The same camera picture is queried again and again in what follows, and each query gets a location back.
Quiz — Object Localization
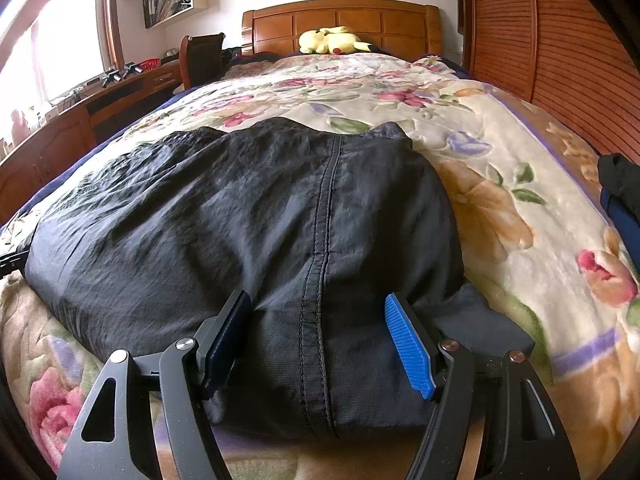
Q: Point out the black jacket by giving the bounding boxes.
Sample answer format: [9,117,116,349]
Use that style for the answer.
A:
[25,117,534,439]

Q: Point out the wooden desk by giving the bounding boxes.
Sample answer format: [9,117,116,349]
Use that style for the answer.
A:
[0,61,181,222]

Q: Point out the floral bed quilt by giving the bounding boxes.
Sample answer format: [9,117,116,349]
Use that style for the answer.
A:
[1,54,639,479]

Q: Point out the wooden chair dark cushion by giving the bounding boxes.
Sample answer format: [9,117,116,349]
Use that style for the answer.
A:
[178,34,226,90]

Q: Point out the louvered wooden wardrobe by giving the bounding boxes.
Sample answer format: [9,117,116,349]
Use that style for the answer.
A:
[463,0,639,162]

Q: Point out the wooden headboard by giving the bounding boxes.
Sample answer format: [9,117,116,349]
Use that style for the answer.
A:
[242,0,442,61]

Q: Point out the yellow plush toy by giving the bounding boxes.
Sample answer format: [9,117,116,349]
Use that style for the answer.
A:
[298,26,372,54]

